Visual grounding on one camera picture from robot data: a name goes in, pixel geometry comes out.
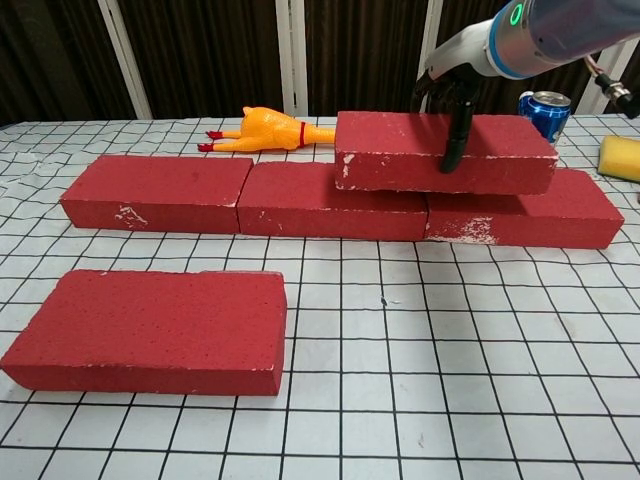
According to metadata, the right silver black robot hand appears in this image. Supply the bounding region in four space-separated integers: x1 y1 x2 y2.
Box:
413 19 499 175

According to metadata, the red brick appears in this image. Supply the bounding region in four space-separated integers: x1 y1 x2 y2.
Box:
0 269 289 397
236 160 430 242
333 110 560 196
423 167 627 251
58 154 255 235

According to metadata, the blue drink can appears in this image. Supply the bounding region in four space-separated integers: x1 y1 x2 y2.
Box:
517 90 572 149

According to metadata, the yellow sponge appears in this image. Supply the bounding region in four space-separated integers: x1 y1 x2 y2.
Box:
597 134 640 183

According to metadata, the yellow rubber chicken toy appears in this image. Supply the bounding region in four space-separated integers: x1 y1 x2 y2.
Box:
197 105 339 156

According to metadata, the dark brown curtain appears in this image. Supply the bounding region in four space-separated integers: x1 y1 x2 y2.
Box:
0 0 640 126

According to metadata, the white black grid tablecloth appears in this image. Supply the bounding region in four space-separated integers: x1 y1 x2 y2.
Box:
0 113 640 480

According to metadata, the white metal frame post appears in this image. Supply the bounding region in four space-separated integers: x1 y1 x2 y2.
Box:
573 42 640 115
411 0 445 117
96 0 153 120
275 0 309 117

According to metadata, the black plug connector cable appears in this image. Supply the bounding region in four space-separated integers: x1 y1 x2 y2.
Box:
582 52 640 121

